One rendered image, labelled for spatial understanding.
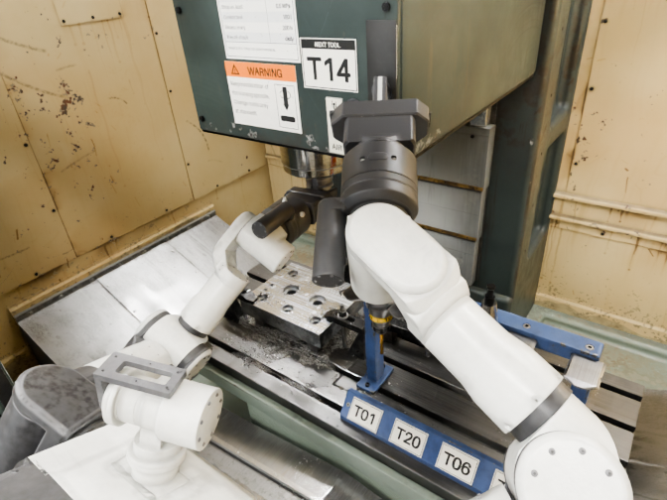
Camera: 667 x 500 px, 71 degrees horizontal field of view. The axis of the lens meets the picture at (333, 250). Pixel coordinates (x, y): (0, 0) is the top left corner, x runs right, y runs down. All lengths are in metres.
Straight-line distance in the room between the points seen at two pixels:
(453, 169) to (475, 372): 1.01
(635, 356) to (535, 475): 1.57
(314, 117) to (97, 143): 1.23
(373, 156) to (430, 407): 0.79
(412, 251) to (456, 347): 0.10
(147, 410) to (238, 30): 0.57
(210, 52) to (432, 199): 0.83
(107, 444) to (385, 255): 0.41
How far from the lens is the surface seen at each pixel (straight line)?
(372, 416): 1.12
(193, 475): 0.61
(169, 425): 0.54
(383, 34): 0.67
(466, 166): 1.38
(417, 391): 1.23
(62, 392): 0.74
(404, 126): 0.58
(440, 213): 1.48
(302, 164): 1.00
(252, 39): 0.82
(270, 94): 0.81
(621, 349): 1.97
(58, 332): 1.88
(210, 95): 0.93
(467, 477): 1.07
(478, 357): 0.44
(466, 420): 1.18
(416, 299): 0.43
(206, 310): 0.93
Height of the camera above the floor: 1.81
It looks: 31 degrees down
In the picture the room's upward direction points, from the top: 5 degrees counter-clockwise
